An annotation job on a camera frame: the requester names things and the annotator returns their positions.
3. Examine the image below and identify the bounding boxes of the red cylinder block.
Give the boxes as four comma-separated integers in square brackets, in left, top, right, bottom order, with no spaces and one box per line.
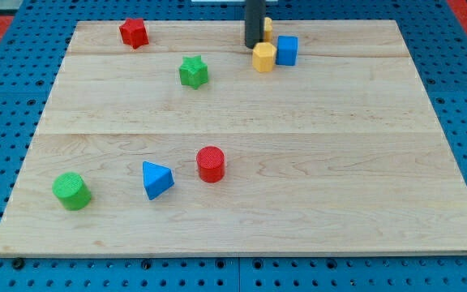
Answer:
[196,146,225,183]

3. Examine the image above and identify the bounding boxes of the blue cube block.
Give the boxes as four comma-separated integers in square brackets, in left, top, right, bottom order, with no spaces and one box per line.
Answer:
[276,36,298,66]

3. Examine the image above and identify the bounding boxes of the yellow block behind rod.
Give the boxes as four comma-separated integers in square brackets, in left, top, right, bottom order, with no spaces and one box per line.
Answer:
[263,17,273,42]

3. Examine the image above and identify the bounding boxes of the green star block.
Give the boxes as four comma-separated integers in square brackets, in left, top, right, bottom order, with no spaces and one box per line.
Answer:
[178,55,208,89]

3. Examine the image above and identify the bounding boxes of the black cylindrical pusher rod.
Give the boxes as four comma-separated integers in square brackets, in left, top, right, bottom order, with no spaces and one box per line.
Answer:
[244,0,266,49]

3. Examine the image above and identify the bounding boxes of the blue triangle block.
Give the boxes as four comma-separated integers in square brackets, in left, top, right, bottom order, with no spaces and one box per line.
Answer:
[142,161,174,200]

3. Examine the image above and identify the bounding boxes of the green cylinder block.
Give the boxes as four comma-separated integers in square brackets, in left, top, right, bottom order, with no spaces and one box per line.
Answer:
[52,172,92,211]

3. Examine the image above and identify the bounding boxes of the red star block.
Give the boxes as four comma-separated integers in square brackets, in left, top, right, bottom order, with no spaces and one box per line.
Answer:
[119,18,149,49]

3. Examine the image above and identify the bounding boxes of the light wooden board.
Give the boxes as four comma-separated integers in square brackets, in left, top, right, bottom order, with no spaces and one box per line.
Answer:
[0,20,467,258]

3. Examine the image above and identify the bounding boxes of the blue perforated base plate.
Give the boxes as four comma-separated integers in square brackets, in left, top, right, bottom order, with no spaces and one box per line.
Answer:
[0,0,467,291]

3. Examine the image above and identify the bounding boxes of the yellow hexagon block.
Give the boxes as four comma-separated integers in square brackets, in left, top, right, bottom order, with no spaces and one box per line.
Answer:
[252,42,276,73]

